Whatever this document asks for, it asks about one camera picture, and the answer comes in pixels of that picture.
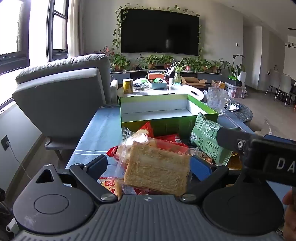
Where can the yellow tin can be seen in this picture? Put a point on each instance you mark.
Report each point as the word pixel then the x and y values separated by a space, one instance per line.
pixel 128 86

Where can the clear-wrapped bread slice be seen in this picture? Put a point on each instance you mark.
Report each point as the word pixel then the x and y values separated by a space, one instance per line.
pixel 147 163

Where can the wall power socket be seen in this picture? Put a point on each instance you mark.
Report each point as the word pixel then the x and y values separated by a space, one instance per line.
pixel 5 143

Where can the green cardboard box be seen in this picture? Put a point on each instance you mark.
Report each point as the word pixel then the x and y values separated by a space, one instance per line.
pixel 167 114

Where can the open cardboard box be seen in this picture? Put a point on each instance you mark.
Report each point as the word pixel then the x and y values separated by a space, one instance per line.
pixel 194 82

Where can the grey armchair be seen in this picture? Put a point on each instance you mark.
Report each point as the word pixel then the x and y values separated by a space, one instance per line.
pixel 61 97

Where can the right hand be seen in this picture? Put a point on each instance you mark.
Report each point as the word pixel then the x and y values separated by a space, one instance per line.
pixel 290 217

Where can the round white table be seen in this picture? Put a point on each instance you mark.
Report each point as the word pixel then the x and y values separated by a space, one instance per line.
pixel 184 89

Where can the red round-cracker bag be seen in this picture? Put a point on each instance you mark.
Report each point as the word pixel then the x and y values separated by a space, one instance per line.
pixel 114 186

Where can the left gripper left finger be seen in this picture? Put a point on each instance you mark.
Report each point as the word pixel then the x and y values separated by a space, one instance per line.
pixel 88 174

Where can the round dark marble table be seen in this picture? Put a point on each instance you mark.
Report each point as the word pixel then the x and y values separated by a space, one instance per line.
pixel 241 111

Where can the red snack bag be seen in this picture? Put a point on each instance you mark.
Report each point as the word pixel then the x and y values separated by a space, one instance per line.
pixel 171 138

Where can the red flower decoration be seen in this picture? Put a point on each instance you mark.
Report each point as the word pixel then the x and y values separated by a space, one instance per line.
pixel 108 51

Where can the spider plant in vase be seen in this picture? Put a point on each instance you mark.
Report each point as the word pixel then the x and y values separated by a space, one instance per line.
pixel 178 67

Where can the light blue tray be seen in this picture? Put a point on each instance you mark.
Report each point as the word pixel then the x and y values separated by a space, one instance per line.
pixel 158 85

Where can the wall television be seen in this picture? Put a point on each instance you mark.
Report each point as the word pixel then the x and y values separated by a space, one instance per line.
pixel 155 31

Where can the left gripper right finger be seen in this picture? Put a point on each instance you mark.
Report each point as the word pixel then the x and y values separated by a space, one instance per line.
pixel 206 178

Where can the clear plastic storage bin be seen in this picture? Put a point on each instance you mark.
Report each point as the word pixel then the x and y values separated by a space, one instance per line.
pixel 235 91

